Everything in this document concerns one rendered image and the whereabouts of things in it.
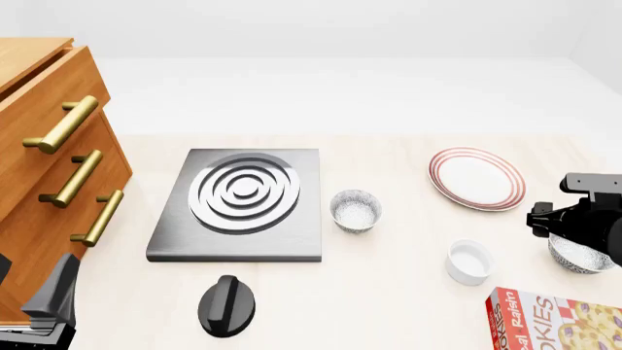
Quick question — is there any wooden middle drawer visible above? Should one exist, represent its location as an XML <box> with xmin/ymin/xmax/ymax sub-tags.
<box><xmin>0</xmin><ymin>110</ymin><xmax>123</xmax><ymax>282</ymax></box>

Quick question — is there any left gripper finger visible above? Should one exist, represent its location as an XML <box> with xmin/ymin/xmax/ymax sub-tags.
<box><xmin>20</xmin><ymin>252</ymin><xmax>81</xmax><ymax>329</ymax></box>
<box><xmin>0</xmin><ymin>254</ymin><xmax>14</xmax><ymax>286</ymax></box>

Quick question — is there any white plate with red rings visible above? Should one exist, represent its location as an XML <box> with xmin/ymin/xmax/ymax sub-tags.
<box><xmin>427</xmin><ymin>146</ymin><xmax>528</xmax><ymax>213</ymax></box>

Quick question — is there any wooden drawer, slightly open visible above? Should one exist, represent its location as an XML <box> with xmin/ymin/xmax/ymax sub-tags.
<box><xmin>0</xmin><ymin>46</ymin><xmax>112</xmax><ymax>223</ymax></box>

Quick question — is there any flat stove plate with rings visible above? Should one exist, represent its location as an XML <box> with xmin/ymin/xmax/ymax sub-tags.
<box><xmin>145</xmin><ymin>147</ymin><xmax>324</xmax><ymax>263</ymax></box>

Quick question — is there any short brass drawer handle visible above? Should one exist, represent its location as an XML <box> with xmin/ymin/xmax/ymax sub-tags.
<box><xmin>69</xmin><ymin>189</ymin><xmax>125</xmax><ymax>248</ymax></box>

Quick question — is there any long brass drawer handle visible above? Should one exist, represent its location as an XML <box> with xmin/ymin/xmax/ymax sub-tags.
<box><xmin>21</xmin><ymin>94</ymin><xmax>100</xmax><ymax>156</ymax></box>

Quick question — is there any patterned bowl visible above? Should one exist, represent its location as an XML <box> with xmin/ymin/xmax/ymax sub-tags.
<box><xmin>547</xmin><ymin>232</ymin><xmax>619</xmax><ymax>275</ymax></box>
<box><xmin>329</xmin><ymin>189</ymin><xmax>383</xmax><ymax>235</ymax></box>

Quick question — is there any small white ramekin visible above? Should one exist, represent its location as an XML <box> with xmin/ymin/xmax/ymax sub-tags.
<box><xmin>445</xmin><ymin>238</ymin><xmax>498</xmax><ymax>287</ymax></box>

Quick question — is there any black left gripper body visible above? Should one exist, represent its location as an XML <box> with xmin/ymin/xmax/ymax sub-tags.
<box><xmin>0</xmin><ymin>315</ymin><xmax>79</xmax><ymax>350</ymax></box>

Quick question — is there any wooden cabinet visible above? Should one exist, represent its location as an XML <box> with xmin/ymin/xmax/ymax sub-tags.
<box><xmin>0</xmin><ymin>37</ymin><xmax>133</xmax><ymax>326</ymax></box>

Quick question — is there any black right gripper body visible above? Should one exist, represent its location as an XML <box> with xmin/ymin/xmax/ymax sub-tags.
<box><xmin>525</xmin><ymin>200</ymin><xmax>555</xmax><ymax>239</ymax></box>

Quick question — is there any wooden lowest drawer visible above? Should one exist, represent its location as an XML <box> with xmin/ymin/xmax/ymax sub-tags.
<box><xmin>0</xmin><ymin>143</ymin><xmax>133</xmax><ymax>325</ymax></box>

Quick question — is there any red cookies box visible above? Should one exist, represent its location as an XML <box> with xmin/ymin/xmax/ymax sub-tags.
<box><xmin>484</xmin><ymin>286</ymin><xmax>622</xmax><ymax>350</ymax></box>

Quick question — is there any round black stove knob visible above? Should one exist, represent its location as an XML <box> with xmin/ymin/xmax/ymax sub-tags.
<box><xmin>196</xmin><ymin>274</ymin><xmax>257</xmax><ymax>338</ymax></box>

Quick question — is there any medium brass drawer handle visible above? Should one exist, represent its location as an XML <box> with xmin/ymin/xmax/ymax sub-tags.
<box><xmin>38</xmin><ymin>149</ymin><xmax>105</xmax><ymax>210</ymax></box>

